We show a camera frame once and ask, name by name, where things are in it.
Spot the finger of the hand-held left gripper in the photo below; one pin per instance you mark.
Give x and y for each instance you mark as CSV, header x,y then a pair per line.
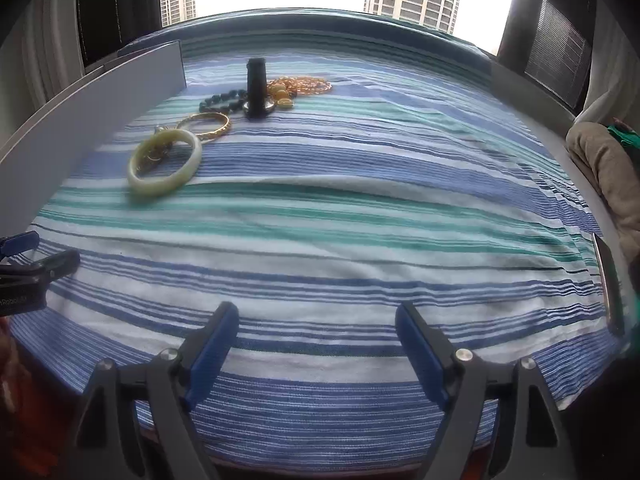
x,y
50,266
17,245

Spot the black cylinder stand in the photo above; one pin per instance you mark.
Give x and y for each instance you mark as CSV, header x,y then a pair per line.
x,y
256,85

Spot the green cloth item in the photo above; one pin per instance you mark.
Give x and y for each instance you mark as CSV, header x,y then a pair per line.
x,y
625,136

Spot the slim high-rise building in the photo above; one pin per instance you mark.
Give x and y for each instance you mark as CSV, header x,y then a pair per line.
x,y
179,2

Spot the dark curtain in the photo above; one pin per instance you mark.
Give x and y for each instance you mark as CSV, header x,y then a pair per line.
x,y
120,10

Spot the gold bangle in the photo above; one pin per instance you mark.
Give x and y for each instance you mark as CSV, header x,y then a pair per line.
x,y
220,127

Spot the smartphone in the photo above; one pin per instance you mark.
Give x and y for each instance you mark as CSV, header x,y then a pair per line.
x,y
607,285

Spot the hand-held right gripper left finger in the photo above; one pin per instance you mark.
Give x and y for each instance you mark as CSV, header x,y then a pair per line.
x,y
215,355

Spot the white cardboard box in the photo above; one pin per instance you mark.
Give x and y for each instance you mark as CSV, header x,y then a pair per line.
x,y
100,110

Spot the beige cloth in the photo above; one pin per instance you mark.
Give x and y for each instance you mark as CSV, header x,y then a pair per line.
x,y
600,175

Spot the white jade bangle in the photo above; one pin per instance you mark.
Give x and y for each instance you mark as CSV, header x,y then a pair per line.
x,y
187,170

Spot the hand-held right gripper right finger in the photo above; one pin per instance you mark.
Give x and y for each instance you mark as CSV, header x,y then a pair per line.
x,y
420,355

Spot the dark louvred grille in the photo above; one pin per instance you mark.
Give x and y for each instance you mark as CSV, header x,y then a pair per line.
x,y
555,50

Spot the white curtain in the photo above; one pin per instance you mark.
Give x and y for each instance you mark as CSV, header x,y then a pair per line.
x,y
612,70
50,35

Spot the blue green striped blanket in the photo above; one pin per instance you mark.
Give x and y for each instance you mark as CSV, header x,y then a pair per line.
x,y
325,220

